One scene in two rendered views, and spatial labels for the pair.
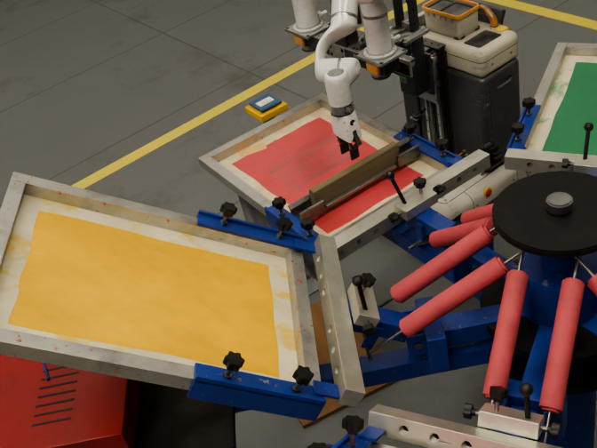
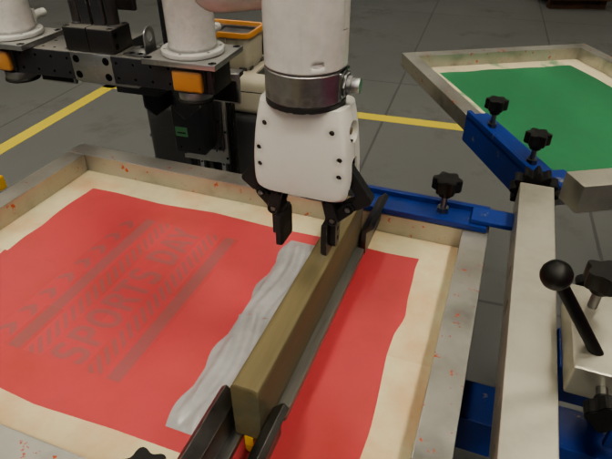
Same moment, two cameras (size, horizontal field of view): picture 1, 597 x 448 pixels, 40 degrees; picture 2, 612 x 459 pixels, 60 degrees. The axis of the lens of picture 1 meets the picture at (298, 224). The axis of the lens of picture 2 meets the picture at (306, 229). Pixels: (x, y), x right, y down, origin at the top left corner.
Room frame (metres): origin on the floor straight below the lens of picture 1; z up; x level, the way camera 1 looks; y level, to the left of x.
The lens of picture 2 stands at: (1.91, 0.10, 1.45)
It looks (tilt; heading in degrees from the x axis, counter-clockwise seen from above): 35 degrees down; 317
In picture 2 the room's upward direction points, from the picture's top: straight up
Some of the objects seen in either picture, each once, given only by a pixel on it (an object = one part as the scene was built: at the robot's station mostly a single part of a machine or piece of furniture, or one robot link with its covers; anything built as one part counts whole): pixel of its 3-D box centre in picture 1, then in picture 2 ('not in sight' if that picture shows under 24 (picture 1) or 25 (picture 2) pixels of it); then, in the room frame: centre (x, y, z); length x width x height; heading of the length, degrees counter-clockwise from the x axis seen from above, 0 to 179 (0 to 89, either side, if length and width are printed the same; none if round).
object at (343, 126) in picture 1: (344, 122); (306, 139); (2.25, -0.22, 1.23); 0.10 x 0.08 x 0.11; 26
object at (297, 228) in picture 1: (297, 231); not in sight; (2.09, 0.01, 0.98); 0.30 x 0.05 x 0.07; 27
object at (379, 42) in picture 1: (380, 31); (191, 8); (2.85, -0.47, 1.21); 0.16 x 0.13 x 0.15; 120
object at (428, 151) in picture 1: (427, 154); (391, 215); (2.34, -0.49, 0.98); 0.30 x 0.05 x 0.07; 27
